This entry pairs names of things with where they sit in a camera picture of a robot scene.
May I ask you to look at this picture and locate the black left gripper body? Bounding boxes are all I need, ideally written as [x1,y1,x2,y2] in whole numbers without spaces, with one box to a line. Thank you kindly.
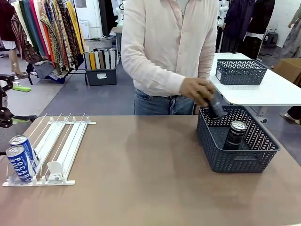
[0,107,14,129]

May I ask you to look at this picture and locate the blue Pocari Sweat can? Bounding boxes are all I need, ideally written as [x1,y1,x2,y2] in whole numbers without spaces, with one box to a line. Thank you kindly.
[6,145,33,183]
[9,134,38,163]

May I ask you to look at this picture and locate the black Pepsi can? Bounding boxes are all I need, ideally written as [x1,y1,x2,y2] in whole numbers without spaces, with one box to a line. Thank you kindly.
[222,121,246,151]
[202,91,228,118]

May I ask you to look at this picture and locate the grey plastic basket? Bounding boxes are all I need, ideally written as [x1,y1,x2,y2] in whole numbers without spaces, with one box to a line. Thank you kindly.
[196,105,281,174]
[215,59,269,85]

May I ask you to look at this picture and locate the person's right forearm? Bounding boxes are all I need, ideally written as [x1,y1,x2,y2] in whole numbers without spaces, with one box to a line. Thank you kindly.
[124,60,189,97]

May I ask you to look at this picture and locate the person's left forearm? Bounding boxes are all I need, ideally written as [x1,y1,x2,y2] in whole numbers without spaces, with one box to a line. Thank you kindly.
[198,44,217,81]

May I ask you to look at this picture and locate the white can dispenser rack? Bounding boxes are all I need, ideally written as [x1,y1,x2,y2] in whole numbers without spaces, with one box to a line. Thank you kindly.
[2,113,97,188]

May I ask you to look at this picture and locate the person's right hand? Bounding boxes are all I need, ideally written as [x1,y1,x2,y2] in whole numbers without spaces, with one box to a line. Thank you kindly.
[182,77,215,107]

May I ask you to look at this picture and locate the green white floor tool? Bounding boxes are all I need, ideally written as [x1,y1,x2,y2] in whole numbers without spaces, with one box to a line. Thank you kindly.
[12,81,32,92]

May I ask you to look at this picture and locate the grey cloth pile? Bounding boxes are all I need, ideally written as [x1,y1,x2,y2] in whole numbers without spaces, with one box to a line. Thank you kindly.
[32,60,57,80]

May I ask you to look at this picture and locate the brown plaid garment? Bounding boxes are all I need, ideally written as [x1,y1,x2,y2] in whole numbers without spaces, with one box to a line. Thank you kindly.
[10,13,43,64]

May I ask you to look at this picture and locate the orange hanging garment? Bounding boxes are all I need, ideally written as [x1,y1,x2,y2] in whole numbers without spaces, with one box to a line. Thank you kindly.
[42,28,56,69]

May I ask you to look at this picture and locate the grey storage bin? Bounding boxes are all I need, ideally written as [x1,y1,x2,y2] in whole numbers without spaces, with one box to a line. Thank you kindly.
[85,68,118,86]

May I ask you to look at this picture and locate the clothes rack with colourful garments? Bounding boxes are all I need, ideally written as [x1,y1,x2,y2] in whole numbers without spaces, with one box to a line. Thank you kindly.
[13,0,88,85]

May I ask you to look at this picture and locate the teal hanging garment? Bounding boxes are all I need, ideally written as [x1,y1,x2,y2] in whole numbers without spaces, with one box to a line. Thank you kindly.
[23,0,45,56]

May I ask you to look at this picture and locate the white sample board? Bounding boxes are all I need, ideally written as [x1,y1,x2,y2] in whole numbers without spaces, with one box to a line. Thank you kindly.
[94,50,101,70]

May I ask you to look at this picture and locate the brown sample board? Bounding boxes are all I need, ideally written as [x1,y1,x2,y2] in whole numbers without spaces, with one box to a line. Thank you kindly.
[98,50,105,70]

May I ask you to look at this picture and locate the mannequin in dark red dress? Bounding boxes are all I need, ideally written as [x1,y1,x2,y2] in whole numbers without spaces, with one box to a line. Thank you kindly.
[0,0,28,78]

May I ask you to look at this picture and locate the cream hanging garment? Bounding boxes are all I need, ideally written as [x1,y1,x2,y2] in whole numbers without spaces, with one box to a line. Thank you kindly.
[13,0,33,48]

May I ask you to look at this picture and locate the light grey sample board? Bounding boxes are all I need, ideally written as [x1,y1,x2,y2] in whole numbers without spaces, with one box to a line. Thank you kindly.
[103,49,111,69]
[109,48,117,69]

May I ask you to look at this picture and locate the yellow hanging garment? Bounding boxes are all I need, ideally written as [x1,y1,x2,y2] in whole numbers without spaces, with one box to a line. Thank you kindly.
[65,1,85,55]

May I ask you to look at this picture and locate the white air purifier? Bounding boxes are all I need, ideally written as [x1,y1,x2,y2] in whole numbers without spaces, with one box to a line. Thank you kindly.
[79,20,91,40]

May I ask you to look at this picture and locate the grey side table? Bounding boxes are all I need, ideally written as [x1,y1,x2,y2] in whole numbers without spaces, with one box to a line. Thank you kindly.
[110,27,123,63]

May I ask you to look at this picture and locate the person in white shirt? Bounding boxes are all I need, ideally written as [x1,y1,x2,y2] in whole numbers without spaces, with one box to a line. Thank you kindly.
[121,0,219,116]

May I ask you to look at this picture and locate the dark purple coat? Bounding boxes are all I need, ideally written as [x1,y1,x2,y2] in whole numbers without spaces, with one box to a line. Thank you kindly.
[222,0,250,40]

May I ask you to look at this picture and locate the white table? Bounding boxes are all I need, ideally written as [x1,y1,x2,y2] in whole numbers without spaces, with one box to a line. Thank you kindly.
[209,52,301,124]

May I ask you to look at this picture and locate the black garment on mannequin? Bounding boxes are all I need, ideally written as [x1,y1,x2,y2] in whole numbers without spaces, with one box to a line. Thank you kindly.
[237,0,276,59]

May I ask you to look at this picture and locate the grey stool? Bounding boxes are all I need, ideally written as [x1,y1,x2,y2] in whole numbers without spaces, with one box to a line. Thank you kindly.
[267,32,279,49]

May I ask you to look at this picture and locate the cardboard box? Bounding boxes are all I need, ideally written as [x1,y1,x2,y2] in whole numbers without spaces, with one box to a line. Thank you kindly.
[273,58,301,83]

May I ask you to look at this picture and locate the background person dark trousers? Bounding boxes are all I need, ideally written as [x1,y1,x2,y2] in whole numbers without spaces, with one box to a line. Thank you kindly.
[278,105,301,125]

